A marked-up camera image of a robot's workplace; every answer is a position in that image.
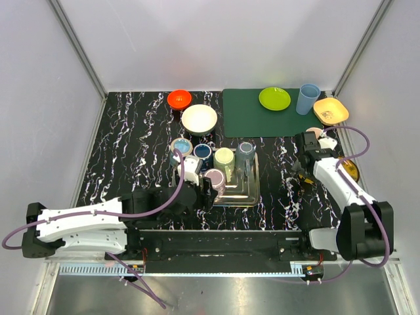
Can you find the light blue tumbler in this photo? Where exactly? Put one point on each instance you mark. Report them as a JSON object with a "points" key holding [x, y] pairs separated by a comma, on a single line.
{"points": [[308, 94]]}

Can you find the orange red bowl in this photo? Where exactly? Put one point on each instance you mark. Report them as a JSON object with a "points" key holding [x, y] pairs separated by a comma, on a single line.
{"points": [[179, 99]]}

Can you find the yellow square dish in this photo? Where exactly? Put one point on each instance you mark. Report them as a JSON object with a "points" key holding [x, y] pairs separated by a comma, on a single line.
{"points": [[330, 111]]}

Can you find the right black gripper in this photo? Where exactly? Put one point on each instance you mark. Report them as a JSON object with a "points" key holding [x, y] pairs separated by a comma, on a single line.
{"points": [[296, 167]]}

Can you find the pink mug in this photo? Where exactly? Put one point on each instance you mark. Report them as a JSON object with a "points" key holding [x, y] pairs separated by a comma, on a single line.
{"points": [[315, 130]]}

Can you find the silver metal tray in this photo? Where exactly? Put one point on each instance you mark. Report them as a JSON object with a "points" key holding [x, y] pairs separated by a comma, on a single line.
{"points": [[242, 190]]}

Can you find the grey-blue ceramic mug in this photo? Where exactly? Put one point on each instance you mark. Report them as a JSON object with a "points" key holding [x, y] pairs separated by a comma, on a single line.
{"points": [[244, 157]]}

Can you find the small yellow bowl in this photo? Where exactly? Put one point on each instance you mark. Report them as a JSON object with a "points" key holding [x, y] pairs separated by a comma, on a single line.
{"points": [[305, 179]]}

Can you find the dark green mat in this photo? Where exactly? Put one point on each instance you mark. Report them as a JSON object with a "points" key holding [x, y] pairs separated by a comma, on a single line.
{"points": [[245, 117]]}

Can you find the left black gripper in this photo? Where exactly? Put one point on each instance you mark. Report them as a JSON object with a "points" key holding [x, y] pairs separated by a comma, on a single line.
{"points": [[206, 189]]}

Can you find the dark blue mug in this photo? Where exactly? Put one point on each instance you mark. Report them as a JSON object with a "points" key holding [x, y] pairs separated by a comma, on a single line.
{"points": [[205, 153]]}

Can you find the light green mug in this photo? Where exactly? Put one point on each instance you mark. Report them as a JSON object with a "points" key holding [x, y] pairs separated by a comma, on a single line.
{"points": [[224, 160]]}

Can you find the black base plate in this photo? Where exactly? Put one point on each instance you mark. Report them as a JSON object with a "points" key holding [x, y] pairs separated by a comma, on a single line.
{"points": [[218, 251]]}

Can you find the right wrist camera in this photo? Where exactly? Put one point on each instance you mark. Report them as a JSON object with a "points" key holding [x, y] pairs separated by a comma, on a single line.
{"points": [[327, 143]]}

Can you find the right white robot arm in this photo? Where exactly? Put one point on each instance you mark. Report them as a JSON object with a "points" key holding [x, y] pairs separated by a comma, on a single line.
{"points": [[366, 228]]}

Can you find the white ceramic bowl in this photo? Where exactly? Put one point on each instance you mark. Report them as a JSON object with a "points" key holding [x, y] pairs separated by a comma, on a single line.
{"points": [[199, 120]]}

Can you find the translucent purple cup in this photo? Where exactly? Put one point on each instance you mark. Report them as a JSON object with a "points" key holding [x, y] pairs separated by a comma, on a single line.
{"points": [[218, 180]]}

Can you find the black gold patterned plate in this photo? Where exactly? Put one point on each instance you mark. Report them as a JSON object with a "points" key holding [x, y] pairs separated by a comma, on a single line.
{"points": [[351, 168]]}

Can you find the lime green plate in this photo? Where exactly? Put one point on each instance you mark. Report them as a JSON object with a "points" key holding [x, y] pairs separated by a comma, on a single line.
{"points": [[274, 98]]}

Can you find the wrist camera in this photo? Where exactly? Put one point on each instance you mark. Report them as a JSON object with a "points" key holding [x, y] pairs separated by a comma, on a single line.
{"points": [[327, 143], [192, 166]]}

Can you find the blue mug yellow inside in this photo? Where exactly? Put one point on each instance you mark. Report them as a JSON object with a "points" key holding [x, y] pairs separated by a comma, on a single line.
{"points": [[181, 144]]}

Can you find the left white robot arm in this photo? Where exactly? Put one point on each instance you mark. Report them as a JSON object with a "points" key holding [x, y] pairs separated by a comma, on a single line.
{"points": [[103, 226]]}

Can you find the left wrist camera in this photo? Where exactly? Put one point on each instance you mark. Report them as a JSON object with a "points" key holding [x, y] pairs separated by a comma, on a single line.
{"points": [[192, 166]]}

